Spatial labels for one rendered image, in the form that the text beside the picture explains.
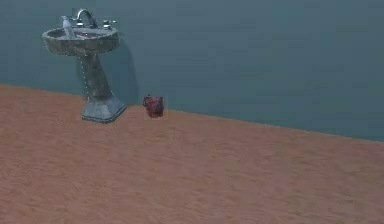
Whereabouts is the small red bin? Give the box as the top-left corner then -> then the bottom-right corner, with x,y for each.
143,95 -> 165,119

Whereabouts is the silver sink faucet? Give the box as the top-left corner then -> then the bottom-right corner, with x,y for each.
69,8 -> 118,30

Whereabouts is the white soap bottle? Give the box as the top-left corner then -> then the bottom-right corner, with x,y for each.
61,15 -> 76,38

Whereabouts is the grey stone pedestal sink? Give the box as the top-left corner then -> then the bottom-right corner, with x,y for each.
41,26 -> 128,124

